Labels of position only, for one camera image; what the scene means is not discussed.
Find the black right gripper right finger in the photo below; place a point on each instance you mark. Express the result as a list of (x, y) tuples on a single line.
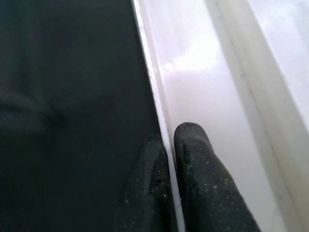
[(207, 188)]

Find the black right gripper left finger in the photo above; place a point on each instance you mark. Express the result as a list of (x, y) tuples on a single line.
[(149, 188)]

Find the white plastic table top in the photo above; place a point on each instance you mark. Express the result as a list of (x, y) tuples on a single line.
[(205, 72)]

